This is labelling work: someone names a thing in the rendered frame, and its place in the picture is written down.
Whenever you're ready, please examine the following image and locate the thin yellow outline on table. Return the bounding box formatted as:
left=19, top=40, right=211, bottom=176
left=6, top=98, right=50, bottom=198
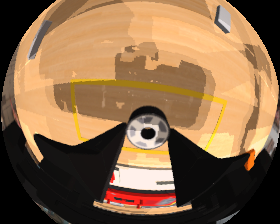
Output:
left=70, top=78, right=227, bottom=154

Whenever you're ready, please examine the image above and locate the black and grey wheel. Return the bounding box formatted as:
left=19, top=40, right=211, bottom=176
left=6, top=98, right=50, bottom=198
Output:
left=125, top=106, right=171, bottom=149

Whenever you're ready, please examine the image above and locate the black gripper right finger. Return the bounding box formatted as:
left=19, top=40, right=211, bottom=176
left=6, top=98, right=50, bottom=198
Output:
left=167, top=128, right=251, bottom=208

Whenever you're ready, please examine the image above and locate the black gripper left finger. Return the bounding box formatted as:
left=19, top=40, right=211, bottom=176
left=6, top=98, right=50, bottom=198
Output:
left=32, top=122, right=126, bottom=203

